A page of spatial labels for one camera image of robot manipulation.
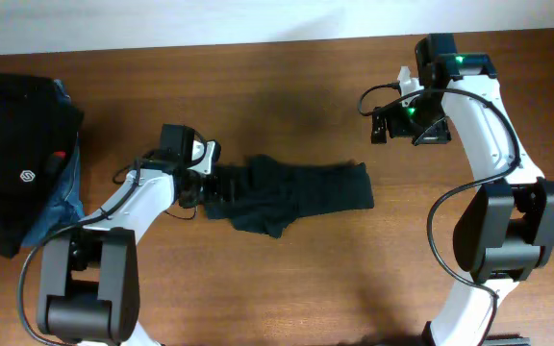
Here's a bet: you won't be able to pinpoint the dark green t-shirt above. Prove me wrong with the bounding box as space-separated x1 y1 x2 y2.
204 155 374 238

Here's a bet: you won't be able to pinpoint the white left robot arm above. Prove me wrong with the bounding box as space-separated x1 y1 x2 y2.
16 124 234 345

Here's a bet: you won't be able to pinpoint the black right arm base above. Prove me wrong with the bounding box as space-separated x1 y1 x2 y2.
421 322 532 346

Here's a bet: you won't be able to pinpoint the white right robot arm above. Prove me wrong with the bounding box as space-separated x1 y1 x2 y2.
368 34 554 346

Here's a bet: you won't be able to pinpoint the folded blue jeans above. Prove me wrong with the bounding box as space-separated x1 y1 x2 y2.
15 76 84 248

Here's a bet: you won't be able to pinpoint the black folded garment with logo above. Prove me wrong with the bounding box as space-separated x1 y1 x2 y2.
0 73 84 259

